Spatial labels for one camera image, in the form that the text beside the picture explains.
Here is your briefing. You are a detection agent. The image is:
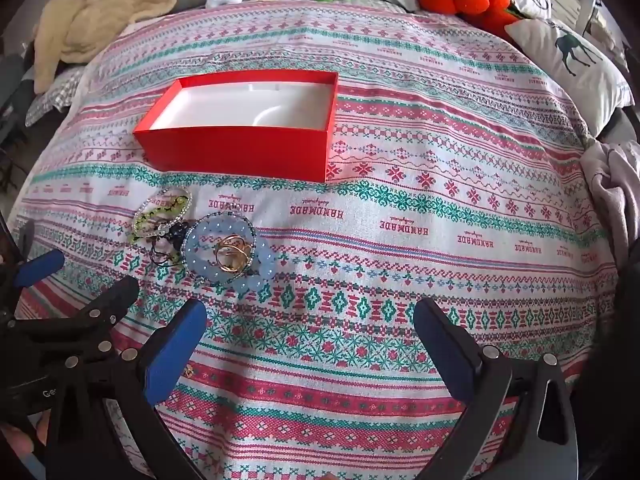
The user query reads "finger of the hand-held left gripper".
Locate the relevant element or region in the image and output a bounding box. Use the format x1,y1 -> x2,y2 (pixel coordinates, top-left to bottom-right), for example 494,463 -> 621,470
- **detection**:
12,249 -> 66,288
10,275 -> 140,361

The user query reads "black cord bracelet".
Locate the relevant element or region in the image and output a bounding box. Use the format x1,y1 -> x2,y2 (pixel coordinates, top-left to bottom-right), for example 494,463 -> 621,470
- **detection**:
147,220 -> 188,268

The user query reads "grey checkered bed sheet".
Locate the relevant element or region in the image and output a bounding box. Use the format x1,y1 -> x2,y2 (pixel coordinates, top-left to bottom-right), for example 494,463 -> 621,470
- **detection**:
25,67 -> 83,128

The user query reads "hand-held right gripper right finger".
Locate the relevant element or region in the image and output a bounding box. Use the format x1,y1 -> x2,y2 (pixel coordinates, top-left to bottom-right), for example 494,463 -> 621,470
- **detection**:
414,299 -> 583,480

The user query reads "gold ring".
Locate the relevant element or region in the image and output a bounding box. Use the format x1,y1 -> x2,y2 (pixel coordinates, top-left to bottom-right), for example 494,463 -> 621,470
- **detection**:
215,234 -> 249,272

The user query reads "red cardboard box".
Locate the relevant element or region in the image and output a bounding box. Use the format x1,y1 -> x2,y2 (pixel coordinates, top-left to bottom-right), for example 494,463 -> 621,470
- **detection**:
133,71 -> 340,184

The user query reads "pale grey pink cloth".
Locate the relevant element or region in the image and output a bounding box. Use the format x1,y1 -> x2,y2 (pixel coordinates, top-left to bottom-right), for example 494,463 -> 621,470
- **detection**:
580,137 -> 640,261

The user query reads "person's left hand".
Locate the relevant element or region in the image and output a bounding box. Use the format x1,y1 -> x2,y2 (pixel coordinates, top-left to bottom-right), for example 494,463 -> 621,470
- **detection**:
0,419 -> 51,477

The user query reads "white deer print pillow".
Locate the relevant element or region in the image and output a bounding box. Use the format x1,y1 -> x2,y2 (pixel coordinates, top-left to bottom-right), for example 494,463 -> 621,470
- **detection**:
504,19 -> 631,136

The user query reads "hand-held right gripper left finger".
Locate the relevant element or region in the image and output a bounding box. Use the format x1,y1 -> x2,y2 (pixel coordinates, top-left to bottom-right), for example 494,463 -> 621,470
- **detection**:
45,299 -> 208,480

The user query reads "grey chair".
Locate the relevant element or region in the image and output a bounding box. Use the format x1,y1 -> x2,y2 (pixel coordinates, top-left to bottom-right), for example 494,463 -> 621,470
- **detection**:
0,55 -> 31,128

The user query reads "light blue bead bracelet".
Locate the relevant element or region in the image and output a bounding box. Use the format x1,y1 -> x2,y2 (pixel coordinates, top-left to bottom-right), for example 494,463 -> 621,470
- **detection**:
186,214 -> 277,291

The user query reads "beige quilted blanket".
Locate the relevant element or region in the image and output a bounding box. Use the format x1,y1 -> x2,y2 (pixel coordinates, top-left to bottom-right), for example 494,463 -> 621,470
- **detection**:
32,0 -> 191,93

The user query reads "clear bead bracelet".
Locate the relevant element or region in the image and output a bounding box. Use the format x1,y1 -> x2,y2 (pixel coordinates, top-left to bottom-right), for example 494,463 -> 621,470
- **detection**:
132,187 -> 193,236

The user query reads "thin dark bead bracelet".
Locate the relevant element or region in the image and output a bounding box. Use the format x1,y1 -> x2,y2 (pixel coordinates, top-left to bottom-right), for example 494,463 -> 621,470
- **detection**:
182,212 -> 257,288

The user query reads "patterned red green blanket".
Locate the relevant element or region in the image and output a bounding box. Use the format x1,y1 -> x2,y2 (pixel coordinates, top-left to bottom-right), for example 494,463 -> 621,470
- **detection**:
17,0 -> 628,480

